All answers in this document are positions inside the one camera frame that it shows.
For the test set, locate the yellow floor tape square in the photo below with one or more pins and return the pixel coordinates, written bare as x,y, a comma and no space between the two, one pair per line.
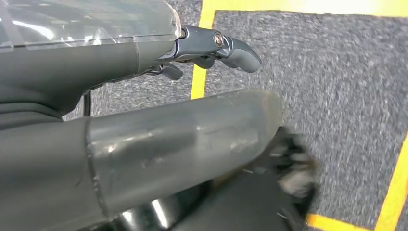
199,79

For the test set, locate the black robot leg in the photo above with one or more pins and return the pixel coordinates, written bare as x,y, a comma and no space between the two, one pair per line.
255,197

